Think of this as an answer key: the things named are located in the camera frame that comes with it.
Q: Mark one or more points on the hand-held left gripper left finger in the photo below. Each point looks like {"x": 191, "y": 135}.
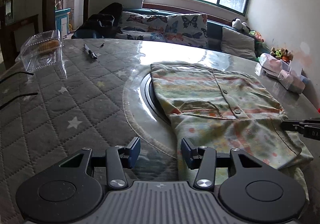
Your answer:
{"x": 133, "y": 150}

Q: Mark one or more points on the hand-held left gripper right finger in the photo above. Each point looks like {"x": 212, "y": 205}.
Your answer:
{"x": 187, "y": 154}

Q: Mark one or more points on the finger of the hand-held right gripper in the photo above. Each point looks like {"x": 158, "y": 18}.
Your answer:
{"x": 293, "y": 125}

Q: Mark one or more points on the green patterned pajama shirt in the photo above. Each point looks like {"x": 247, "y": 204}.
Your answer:
{"x": 220, "y": 104}

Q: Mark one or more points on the tissue box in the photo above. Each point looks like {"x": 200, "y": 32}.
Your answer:
{"x": 292, "y": 81}

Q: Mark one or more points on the black round table insert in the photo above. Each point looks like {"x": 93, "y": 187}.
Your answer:
{"x": 147, "y": 94}

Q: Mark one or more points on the flat grey box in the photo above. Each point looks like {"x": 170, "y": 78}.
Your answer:
{"x": 266, "y": 73}

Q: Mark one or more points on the pink tissue pack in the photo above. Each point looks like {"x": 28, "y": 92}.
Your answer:
{"x": 273, "y": 64}

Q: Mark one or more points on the group of small stuffed toys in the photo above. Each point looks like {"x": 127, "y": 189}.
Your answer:
{"x": 281, "y": 53}

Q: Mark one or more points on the pale grey pillow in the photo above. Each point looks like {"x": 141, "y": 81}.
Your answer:
{"x": 237, "y": 43}

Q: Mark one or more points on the black marker pen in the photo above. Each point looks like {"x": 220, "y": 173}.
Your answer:
{"x": 90, "y": 51}

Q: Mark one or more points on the white plush toy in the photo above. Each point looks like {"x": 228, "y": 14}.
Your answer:
{"x": 238, "y": 24}

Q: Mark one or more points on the teal sofa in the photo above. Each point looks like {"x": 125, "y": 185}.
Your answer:
{"x": 213, "y": 34}

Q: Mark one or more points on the butterfly print pillow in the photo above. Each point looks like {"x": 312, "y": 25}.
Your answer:
{"x": 175, "y": 29}

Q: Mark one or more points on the black bag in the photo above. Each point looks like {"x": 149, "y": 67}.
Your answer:
{"x": 105, "y": 20}

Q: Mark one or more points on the clear plastic food container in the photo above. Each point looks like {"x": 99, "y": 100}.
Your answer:
{"x": 42, "y": 50}

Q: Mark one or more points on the light blue cabinet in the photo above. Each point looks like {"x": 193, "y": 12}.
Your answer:
{"x": 62, "y": 20}

